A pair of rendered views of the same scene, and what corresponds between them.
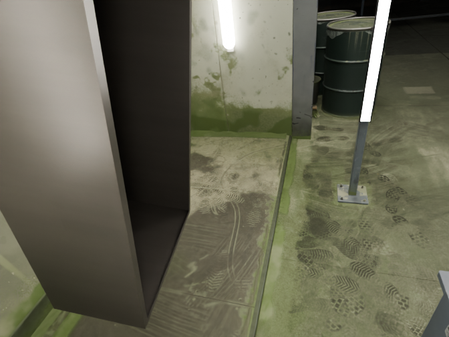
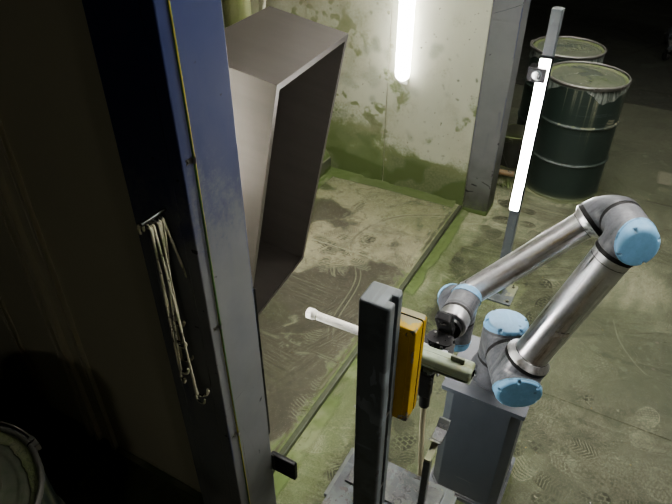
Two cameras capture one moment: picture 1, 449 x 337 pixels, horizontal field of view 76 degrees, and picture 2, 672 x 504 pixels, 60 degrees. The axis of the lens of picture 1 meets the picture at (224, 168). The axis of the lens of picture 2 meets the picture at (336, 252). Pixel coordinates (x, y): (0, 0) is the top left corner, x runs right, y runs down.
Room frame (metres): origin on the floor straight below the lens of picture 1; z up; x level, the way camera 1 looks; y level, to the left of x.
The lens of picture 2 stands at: (-1.26, -0.31, 2.29)
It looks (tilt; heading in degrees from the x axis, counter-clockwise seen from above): 36 degrees down; 8
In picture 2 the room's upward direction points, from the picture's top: straight up
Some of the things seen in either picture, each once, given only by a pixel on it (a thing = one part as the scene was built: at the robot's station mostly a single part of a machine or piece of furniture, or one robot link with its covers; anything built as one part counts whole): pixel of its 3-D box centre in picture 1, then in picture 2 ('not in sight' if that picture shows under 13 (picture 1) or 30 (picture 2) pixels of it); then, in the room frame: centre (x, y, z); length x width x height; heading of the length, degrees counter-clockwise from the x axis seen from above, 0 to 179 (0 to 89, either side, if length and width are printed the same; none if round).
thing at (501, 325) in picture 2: not in sight; (503, 338); (0.29, -0.69, 0.83); 0.17 x 0.15 x 0.18; 6
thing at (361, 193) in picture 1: (351, 194); (497, 291); (1.57, -0.89, 0.01); 0.20 x 0.20 x 0.01; 69
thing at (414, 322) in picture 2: not in sight; (388, 361); (-0.44, -0.30, 1.42); 0.12 x 0.06 x 0.26; 69
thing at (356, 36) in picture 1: (352, 68); (573, 132); (2.99, -1.48, 0.44); 0.59 x 0.58 x 0.89; 174
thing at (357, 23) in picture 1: (357, 24); (587, 76); (2.99, -1.49, 0.86); 0.54 x 0.54 x 0.01
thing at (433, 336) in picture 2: not in sight; (442, 341); (-0.06, -0.44, 1.12); 0.12 x 0.08 x 0.09; 160
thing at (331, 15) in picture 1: (329, 16); (568, 48); (3.64, -1.46, 0.86); 0.54 x 0.54 x 0.01
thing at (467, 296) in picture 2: not in sight; (462, 305); (0.10, -0.50, 1.13); 0.12 x 0.09 x 0.10; 160
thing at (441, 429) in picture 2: not in sight; (394, 459); (-0.34, -0.33, 0.95); 0.26 x 0.15 x 0.32; 69
